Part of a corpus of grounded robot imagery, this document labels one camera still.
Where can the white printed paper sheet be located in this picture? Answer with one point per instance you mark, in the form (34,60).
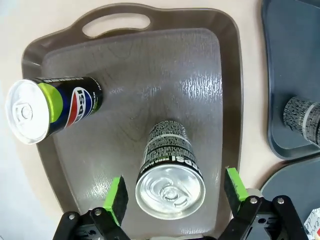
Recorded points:
(313,225)

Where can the black plastic serving tray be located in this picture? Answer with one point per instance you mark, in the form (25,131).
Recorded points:
(295,185)
(287,50)

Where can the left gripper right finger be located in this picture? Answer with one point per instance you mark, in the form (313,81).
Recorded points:
(235,190)

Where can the black Pepsi zero can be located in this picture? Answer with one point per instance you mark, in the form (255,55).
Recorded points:
(167,150)
(75,105)
(300,117)

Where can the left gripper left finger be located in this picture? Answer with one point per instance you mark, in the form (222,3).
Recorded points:
(117,200)

